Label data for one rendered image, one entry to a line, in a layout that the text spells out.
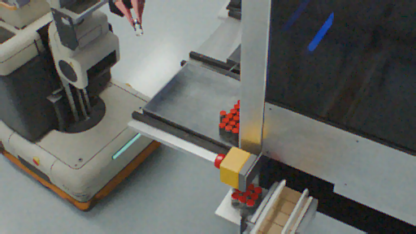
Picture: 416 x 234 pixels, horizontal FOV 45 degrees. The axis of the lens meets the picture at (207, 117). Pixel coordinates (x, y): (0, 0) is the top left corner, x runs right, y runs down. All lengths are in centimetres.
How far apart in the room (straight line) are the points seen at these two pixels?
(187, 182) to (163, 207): 18
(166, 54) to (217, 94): 162
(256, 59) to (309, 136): 22
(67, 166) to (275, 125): 132
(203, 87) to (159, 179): 96
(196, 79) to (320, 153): 65
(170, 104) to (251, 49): 60
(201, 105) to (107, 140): 86
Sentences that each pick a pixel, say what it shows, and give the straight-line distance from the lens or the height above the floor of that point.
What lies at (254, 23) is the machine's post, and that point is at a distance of 105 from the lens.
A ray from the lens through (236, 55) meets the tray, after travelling 180.
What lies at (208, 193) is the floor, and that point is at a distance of 248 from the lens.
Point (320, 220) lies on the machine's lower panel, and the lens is 141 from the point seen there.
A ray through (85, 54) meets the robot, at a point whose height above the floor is 80.
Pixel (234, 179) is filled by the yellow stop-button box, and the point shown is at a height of 100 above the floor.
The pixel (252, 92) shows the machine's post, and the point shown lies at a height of 122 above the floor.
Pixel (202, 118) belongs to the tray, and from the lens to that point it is 158.
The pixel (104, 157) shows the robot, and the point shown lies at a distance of 233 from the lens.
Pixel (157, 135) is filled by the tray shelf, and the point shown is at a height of 88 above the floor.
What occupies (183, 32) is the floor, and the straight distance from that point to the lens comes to 341.
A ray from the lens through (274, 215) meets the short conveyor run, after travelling 130.
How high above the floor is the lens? 201
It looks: 46 degrees down
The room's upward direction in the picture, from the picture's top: 3 degrees counter-clockwise
